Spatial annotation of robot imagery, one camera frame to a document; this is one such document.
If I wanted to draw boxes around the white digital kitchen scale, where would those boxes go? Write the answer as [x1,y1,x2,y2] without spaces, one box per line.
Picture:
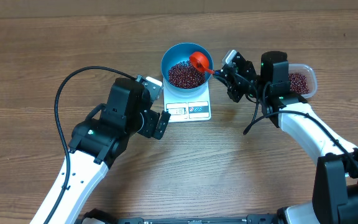
[163,80,211,123]

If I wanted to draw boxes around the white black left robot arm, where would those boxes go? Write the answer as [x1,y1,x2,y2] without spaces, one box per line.
[31,76,170,223]

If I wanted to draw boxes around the red adzuki beans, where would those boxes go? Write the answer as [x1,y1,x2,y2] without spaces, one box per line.
[288,73,310,95]

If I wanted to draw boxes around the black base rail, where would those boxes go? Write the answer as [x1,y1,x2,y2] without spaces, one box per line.
[74,207,287,224]

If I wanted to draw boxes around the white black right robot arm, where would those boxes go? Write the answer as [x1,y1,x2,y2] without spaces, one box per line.
[213,50,358,224]

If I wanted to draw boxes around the clear plastic container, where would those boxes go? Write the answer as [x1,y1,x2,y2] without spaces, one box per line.
[289,63,318,98]

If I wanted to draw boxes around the red beans in bowl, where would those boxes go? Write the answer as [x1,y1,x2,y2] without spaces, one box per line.
[168,60,206,89]

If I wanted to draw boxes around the teal blue bowl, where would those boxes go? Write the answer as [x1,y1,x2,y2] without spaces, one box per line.
[160,42,214,83]

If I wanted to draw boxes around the orange measuring scoop blue handle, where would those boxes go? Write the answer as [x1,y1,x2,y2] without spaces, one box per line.
[189,52,215,75]

